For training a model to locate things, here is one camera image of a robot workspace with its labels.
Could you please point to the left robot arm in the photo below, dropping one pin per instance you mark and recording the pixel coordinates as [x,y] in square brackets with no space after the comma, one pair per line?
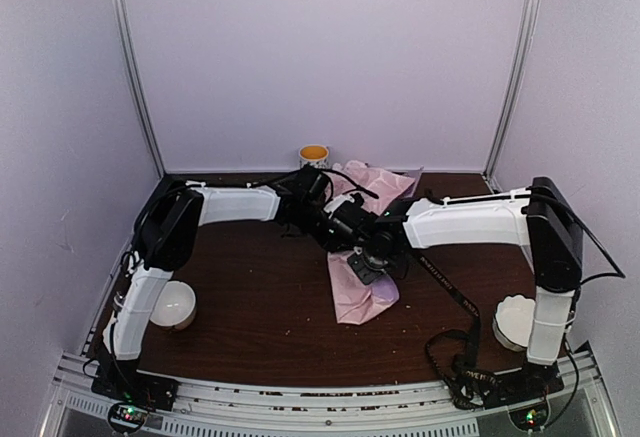
[164,237]

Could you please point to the white round bowl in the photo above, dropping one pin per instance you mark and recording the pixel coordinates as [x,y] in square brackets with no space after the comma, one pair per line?
[175,308]

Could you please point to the front aluminium rail base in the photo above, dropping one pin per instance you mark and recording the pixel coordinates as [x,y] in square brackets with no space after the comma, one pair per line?
[208,408]

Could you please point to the white scalloped bowl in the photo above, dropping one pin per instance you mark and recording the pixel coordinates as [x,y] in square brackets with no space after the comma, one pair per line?
[512,322]

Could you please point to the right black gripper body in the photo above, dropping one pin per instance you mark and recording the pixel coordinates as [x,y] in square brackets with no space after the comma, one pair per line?
[371,269]

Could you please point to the black lettered ribbon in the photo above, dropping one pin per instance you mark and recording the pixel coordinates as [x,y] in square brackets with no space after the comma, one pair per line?
[450,317]

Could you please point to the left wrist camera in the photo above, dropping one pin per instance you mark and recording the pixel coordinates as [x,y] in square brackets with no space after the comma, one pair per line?
[337,201]

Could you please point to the right aluminium frame post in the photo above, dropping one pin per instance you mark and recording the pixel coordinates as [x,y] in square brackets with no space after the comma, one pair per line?
[527,27]

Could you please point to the purple pink wrapping paper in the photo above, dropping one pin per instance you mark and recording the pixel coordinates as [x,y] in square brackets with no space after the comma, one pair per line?
[361,293]

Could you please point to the patterned mug orange inside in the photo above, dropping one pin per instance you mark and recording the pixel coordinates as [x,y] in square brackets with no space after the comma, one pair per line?
[316,156]

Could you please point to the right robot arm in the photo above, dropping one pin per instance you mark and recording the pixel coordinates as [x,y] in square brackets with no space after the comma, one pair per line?
[532,231]

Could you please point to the aluminium frame post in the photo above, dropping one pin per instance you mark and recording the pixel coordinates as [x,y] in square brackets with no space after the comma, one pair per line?
[527,27]
[136,86]

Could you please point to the left aluminium frame post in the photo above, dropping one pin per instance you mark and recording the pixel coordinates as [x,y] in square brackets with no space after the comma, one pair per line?
[136,86]

